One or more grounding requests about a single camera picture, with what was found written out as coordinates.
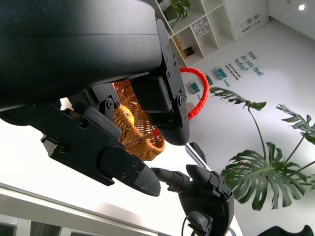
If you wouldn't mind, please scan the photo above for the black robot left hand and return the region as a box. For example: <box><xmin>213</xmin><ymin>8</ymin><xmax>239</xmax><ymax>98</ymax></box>
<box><xmin>0</xmin><ymin>0</ymin><xmax>190</xmax><ymax>198</ymax></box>

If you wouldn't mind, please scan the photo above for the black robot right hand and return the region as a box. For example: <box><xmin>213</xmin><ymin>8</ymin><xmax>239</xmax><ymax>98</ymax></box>
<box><xmin>151</xmin><ymin>164</ymin><xmax>235</xmax><ymax>236</ymax></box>

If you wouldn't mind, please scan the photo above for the red yellow apple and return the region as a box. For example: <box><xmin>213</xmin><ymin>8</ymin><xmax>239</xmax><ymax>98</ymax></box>
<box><xmin>122</xmin><ymin>105</ymin><xmax>135</xmax><ymax>124</ymax></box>

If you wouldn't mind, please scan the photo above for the wicker basket with red handle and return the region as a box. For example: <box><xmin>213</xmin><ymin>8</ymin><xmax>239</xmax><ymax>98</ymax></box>
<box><xmin>112</xmin><ymin>66</ymin><xmax>211</xmax><ymax>162</ymax></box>

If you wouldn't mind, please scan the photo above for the monstera plant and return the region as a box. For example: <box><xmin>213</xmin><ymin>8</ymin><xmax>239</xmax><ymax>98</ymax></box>
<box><xmin>210</xmin><ymin>87</ymin><xmax>315</xmax><ymax>212</ymax></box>

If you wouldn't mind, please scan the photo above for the black seat back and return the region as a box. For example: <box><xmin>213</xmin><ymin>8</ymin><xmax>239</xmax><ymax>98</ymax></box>
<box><xmin>255</xmin><ymin>224</ymin><xmax>315</xmax><ymax>236</ymax></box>

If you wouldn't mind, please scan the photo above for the brown paper bag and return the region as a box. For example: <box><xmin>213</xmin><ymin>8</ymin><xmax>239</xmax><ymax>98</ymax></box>
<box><xmin>172</xmin><ymin>36</ymin><xmax>185</xmax><ymax>59</ymax></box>

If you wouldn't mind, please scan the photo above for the green potted shelf plant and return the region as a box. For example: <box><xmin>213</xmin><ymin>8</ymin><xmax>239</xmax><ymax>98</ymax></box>
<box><xmin>163</xmin><ymin>0</ymin><xmax>191</xmax><ymax>28</ymax></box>

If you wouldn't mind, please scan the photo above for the small black box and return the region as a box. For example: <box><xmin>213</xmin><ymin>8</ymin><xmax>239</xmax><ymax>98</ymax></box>
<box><xmin>183</xmin><ymin>46</ymin><xmax>196</xmax><ymax>58</ymax></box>

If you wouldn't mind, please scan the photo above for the white shelf unit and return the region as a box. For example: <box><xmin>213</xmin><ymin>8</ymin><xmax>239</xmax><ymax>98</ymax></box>
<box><xmin>152</xmin><ymin>0</ymin><xmax>237</xmax><ymax>67</ymax></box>

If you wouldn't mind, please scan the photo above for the metal table edge rail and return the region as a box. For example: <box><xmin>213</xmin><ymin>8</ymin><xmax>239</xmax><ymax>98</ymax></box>
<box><xmin>184</xmin><ymin>142</ymin><xmax>209</xmax><ymax>171</ymax></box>

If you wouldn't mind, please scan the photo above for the white printed wall panel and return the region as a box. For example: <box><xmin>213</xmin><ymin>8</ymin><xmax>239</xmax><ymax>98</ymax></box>
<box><xmin>230</xmin><ymin>0</ymin><xmax>269</xmax><ymax>42</ymax></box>

